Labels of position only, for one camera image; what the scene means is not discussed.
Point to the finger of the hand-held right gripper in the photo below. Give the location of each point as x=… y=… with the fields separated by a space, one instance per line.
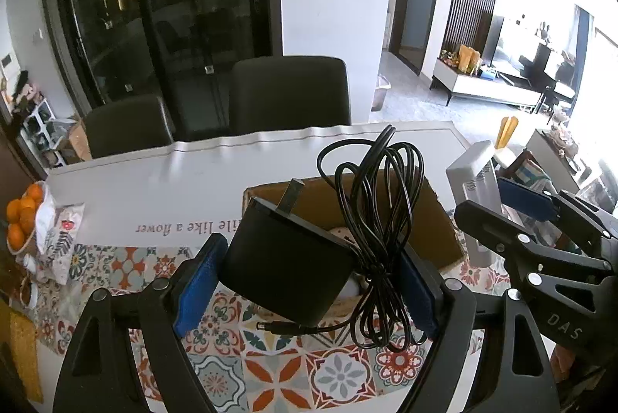
x=487 y=224
x=526 y=198

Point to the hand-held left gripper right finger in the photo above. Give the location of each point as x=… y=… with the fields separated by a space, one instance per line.
x=417 y=294

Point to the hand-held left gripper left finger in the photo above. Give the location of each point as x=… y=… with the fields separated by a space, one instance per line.
x=198 y=287

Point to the brown cardboard box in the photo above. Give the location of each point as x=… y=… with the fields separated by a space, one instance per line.
x=437 y=224

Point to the white battery charger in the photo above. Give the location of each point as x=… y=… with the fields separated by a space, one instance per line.
x=475 y=157

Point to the person's right forearm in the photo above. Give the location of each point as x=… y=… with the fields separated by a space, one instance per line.
x=562 y=360

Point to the yellow wooden object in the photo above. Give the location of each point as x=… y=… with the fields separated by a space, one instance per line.
x=507 y=130

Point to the white tv cabinet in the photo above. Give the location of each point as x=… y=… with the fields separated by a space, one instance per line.
x=483 y=84

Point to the white printed snack bag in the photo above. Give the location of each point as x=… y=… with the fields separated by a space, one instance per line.
x=62 y=232

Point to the yellow bags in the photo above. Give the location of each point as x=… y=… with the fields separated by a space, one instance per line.
x=467 y=58

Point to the television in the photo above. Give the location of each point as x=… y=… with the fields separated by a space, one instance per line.
x=521 y=46

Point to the small white bowl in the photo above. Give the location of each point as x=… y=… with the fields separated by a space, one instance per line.
x=29 y=292

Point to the pale floor bin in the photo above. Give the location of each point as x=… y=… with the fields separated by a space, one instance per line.
x=381 y=92

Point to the white fruit basket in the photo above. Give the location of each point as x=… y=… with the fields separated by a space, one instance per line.
x=43 y=205

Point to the dark dining chair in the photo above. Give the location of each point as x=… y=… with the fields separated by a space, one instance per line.
x=128 y=125
x=289 y=94

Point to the orange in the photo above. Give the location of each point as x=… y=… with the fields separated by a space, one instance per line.
x=34 y=192
x=27 y=218
x=15 y=236
x=15 y=209

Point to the yellow placemat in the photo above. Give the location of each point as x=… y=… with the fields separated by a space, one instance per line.
x=24 y=350

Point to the white storage shelf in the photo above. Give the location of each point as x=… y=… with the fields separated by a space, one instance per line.
x=38 y=128

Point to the dark glass sliding doors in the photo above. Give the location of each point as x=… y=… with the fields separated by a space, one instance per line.
x=183 y=7

